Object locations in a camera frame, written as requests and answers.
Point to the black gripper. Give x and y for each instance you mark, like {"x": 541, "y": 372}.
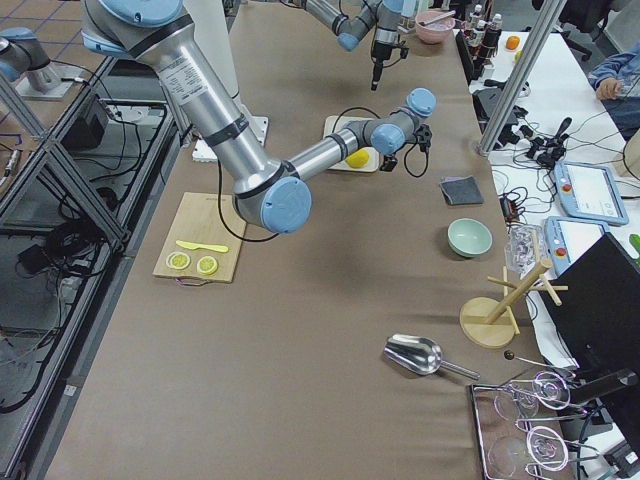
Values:
{"x": 378, "y": 53}
{"x": 389, "y": 163}

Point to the teach pendant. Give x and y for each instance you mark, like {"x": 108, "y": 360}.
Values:
{"x": 568, "y": 239}
{"x": 588, "y": 191}

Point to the metal scoop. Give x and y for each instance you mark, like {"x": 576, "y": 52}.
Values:
{"x": 422, "y": 356}

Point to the yellow lemon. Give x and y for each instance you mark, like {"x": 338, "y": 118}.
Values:
{"x": 358, "y": 159}

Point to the orange fruit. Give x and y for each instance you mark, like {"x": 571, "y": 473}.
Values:
{"x": 512, "y": 43}

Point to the person in blue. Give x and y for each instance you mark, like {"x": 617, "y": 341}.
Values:
{"x": 616, "y": 84}

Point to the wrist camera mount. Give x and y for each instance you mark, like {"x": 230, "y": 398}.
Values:
{"x": 423, "y": 137}
{"x": 402, "y": 48}

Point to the green bowl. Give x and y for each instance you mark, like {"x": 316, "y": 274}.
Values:
{"x": 469, "y": 237}

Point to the pink bowl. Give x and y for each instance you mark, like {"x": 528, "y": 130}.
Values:
{"x": 433, "y": 27}

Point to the wooden cutting board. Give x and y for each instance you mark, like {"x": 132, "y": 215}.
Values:
{"x": 204, "y": 218}

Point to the yellow plastic knife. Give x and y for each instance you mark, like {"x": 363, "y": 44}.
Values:
{"x": 202, "y": 246}

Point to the teach pendant lower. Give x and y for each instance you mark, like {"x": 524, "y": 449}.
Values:
{"x": 568, "y": 239}

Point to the wooden mug tree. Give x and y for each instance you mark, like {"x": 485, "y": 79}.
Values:
{"x": 491, "y": 323}

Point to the aluminium frame post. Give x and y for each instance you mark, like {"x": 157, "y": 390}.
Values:
{"x": 537, "y": 37}

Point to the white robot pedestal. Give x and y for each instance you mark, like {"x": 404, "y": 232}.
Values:
{"x": 216, "y": 64}

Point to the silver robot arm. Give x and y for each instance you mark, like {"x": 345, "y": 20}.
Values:
{"x": 267, "y": 192}
{"x": 382, "y": 17}

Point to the grey folded cloth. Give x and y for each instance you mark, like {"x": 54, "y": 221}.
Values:
{"x": 458, "y": 191}

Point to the glass rack tray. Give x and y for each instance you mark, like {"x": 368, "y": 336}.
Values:
{"x": 517, "y": 428}

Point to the teach pendant upper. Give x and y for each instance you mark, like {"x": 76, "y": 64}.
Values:
{"x": 588, "y": 191}

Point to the lemon slice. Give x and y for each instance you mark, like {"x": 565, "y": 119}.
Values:
{"x": 178, "y": 260}
{"x": 207, "y": 265}

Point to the black monitor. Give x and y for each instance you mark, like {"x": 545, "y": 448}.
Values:
{"x": 599, "y": 316}

